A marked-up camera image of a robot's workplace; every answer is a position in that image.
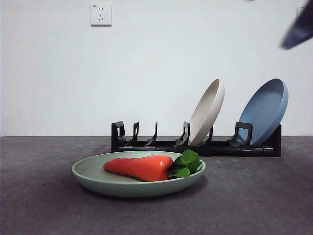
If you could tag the beige plate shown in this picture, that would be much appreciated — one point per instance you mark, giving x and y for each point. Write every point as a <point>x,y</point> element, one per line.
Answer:
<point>206,115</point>

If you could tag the blue plate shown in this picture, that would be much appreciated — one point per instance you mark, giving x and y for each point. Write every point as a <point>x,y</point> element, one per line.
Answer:
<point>262,112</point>

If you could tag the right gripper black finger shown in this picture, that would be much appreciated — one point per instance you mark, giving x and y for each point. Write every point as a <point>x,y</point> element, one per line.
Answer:
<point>297,31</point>

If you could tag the white wall socket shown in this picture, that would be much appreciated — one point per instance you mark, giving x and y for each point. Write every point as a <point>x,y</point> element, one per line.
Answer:
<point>101,14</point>
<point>299,9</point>

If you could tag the orange carrot with green leaves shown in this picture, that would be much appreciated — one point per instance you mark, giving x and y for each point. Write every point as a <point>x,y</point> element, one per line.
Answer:
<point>144,167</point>

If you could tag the black plate rack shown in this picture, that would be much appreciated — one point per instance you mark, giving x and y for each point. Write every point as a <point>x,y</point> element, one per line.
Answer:
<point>220,149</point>

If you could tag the green plate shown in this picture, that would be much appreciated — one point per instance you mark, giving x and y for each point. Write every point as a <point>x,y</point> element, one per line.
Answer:
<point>137,188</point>

